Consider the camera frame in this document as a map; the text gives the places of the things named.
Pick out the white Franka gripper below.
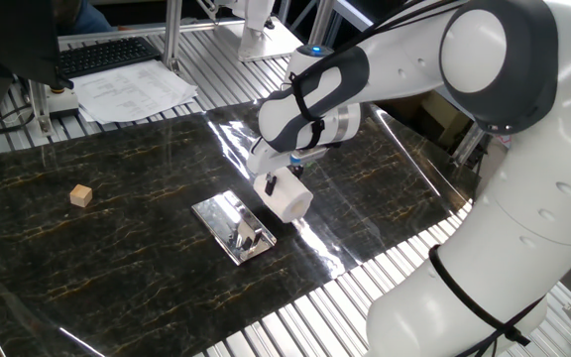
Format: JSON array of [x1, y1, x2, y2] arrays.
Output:
[[245, 136, 305, 197]]

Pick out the white paper roll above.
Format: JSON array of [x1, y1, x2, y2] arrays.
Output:
[[253, 167, 315, 224]]

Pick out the printed paper sheets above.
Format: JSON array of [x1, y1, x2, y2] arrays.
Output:
[[70, 59, 200, 125]]

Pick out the small wooden cube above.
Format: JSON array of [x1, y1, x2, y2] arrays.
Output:
[[68, 183, 94, 208]]

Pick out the black gold marble mat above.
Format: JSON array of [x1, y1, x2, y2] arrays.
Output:
[[0, 96, 480, 357]]

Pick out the black keyboard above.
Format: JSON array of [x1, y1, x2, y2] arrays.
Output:
[[57, 36, 163, 79]]

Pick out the person in blue jeans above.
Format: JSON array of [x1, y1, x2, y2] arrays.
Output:
[[55, 0, 116, 36]]

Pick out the black monitor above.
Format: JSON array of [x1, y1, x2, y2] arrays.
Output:
[[0, 0, 76, 90]]

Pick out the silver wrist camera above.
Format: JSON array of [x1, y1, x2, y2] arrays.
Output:
[[288, 144, 329, 166]]

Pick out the black camera cable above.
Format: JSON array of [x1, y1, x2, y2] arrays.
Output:
[[280, 0, 470, 151]]

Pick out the aluminium frame post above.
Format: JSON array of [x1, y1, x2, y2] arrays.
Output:
[[307, 0, 337, 47], [161, 0, 183, 70]]

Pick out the aluminium frame rail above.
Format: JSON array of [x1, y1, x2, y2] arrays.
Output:
[[57, 17, 247, 46]]

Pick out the black strap on arm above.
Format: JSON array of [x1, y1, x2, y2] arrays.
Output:
[[427, 244, 548, 357]]

